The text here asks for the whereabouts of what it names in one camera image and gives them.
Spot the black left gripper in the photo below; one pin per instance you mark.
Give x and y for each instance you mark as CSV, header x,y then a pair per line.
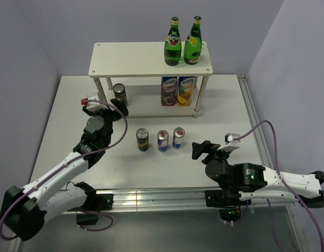
x,y
119,104

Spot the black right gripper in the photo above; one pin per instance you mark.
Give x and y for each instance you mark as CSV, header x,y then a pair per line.
x,y
204,147

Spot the black can front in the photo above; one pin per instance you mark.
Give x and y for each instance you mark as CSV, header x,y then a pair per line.
x,y
120,93

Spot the black can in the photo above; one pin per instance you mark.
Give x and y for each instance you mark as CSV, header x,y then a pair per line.
x,y
120,93
142,138

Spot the green glass bottle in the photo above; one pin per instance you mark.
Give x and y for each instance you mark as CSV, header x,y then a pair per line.
x,y
172,47
193,44

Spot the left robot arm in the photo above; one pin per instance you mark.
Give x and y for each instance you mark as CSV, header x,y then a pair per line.
x,y
25,210

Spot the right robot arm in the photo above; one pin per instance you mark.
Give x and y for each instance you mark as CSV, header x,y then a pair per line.
x,y
245,183

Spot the white two-tier shelf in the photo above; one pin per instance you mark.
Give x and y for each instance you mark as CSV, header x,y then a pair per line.
x,y
140,66

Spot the blue silver can right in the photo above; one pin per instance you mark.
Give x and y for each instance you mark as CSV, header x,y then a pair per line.
x,y
178,137

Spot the blue silver can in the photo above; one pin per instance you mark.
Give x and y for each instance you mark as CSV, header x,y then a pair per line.
x,y
163,140
178,137

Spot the blue silver can left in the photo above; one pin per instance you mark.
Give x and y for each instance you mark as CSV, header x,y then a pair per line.
x,y
163,140

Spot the yellow pineapple juice carton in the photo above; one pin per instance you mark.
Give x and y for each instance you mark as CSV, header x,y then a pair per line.
x,y
185,90

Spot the purple grape juice carton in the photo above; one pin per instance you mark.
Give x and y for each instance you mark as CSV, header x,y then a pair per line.
x,y
168,91

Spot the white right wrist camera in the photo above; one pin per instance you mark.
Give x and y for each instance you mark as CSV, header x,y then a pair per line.
x,y
232,142

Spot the aluminium front rail frame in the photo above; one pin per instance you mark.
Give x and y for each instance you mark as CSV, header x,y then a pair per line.
x,y
131,200

